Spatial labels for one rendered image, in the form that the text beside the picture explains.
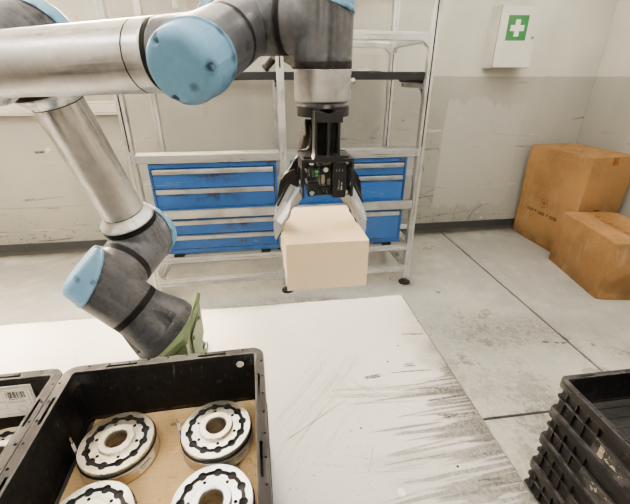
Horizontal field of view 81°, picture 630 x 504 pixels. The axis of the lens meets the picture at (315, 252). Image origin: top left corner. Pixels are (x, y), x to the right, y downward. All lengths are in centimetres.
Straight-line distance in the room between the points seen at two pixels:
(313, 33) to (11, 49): 34
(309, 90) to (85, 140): 45
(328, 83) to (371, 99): 267
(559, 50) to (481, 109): 72
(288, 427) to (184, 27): 69
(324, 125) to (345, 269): 20
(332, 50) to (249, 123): 258
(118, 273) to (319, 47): 58
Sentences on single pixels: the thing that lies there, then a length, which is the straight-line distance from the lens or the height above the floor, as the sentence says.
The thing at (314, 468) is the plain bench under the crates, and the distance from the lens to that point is 77.
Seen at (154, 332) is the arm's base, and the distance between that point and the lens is 84.
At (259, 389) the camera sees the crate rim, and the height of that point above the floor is 92.
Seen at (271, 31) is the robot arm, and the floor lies 138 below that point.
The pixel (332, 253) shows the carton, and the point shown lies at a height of 110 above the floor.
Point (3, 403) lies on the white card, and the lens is 77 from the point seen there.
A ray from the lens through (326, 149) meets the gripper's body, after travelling 50.
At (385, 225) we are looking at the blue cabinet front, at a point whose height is 44.
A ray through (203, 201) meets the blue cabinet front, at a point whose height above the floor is 65.
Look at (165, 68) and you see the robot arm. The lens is 42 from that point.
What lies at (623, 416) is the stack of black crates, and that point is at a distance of 140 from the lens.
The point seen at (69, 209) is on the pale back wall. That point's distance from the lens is 355.
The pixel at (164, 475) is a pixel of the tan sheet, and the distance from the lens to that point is 64.
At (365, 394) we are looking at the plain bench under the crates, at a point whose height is 70.
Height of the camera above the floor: 134
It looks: 26 degrees down
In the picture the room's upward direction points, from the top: straight up
